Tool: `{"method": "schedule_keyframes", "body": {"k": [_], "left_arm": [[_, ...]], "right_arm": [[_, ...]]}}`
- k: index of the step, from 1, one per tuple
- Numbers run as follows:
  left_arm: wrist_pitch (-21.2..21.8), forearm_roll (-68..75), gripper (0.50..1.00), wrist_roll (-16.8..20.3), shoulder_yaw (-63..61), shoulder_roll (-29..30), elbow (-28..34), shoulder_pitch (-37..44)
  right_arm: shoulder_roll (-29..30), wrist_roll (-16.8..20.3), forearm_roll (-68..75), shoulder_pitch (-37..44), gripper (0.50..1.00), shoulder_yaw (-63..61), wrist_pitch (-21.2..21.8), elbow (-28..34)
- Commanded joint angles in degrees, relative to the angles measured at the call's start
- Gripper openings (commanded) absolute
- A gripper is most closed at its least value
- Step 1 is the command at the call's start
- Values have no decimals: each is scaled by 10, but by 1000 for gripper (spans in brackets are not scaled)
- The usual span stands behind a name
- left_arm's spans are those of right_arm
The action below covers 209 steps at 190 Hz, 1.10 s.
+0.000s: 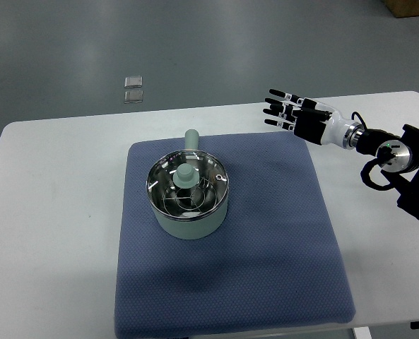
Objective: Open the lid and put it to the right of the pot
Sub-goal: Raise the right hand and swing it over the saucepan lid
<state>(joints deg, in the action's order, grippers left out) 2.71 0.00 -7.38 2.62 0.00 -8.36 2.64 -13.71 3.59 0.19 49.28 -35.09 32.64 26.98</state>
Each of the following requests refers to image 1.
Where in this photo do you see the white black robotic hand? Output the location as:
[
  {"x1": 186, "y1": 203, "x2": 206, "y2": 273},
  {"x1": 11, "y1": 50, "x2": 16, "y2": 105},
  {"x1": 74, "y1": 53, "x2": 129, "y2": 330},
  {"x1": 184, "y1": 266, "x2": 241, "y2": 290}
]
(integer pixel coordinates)
[{"x1": 263, "y1": 89, "x2": 364, "y2": 150}]

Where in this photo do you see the glass lid with green knob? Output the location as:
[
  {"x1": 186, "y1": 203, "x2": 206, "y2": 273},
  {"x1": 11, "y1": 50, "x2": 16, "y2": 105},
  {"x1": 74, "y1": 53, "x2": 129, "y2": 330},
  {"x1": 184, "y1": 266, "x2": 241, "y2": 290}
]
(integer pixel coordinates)
[{"x1": 146, "y1": 150, "x2": 229, "y2": 221}]

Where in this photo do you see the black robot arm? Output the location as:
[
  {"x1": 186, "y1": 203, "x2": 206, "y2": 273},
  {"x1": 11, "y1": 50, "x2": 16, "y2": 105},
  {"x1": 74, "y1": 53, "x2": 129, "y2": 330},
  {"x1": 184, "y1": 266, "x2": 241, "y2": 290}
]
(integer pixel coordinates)
[{"x1": 350, "y1": 124, "x2": 419, "y2": 220}]

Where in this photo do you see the blue textured mat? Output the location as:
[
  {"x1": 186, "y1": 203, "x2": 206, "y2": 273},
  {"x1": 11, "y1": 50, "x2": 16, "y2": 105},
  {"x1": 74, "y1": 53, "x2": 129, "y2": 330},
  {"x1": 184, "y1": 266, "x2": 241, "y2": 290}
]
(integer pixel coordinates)
[{"x1": 114, "y1": 131, "x2": 355, "y2": 338}]

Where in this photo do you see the upper metal floor plate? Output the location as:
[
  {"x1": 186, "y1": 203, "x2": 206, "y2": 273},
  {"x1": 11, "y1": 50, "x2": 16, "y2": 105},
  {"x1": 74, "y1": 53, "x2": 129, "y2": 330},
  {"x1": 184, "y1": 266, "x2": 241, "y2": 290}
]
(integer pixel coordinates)
[{"x1": 124, "y1": 76, "x2": 143, "y2": 88}]

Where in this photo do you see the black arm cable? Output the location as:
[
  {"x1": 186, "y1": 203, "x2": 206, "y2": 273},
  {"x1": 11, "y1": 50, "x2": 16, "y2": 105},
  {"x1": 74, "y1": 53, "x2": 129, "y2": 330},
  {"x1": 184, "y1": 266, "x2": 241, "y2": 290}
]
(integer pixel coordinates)
[{"x1": 350, "y1": 111, "x2": 394, "y2": 191}]

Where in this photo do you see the green pot with handle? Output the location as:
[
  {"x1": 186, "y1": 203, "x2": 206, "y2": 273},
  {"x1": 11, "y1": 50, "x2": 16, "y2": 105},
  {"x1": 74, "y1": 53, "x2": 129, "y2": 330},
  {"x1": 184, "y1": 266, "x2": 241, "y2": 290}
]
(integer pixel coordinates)
[{"x1": 151, "y1": 129, "x2": 228, "y2": 240}]

